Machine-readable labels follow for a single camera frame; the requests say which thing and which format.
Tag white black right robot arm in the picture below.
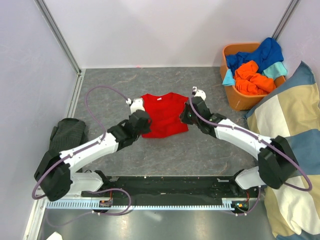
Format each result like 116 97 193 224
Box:
180 96 299 197

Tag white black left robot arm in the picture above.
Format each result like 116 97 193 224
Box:
32 110 151 202

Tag blue and teal t shirt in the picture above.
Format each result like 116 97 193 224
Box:
222 37 288 80

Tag orange t shirt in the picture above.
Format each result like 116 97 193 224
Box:
234 60 276 96

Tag dark green striped folded shirt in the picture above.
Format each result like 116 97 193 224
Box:
49 118 88 153

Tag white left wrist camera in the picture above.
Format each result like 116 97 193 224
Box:
126 97 145 114

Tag light blue slotted cable duct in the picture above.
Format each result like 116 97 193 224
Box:
46 198 236 211

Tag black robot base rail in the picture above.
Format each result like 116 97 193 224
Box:
98 176 258 198

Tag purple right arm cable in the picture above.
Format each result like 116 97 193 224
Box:
188 86 313 218

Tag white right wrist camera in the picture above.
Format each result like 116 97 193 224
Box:
191 86 207 101

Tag red t shirt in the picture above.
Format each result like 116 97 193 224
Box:
141 92 189 139

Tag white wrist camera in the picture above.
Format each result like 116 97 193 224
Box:
191 86 207 101
126 97 145 114

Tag aluminium corner frame post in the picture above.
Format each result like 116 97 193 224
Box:
34 0 82 75

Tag right aluminium corner post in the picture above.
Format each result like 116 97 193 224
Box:
271 0 301 41

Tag blue and beige checked pillow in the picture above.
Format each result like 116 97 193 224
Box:
245 62 320 240

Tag white object bottom left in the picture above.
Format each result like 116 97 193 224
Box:
46 231 63 240

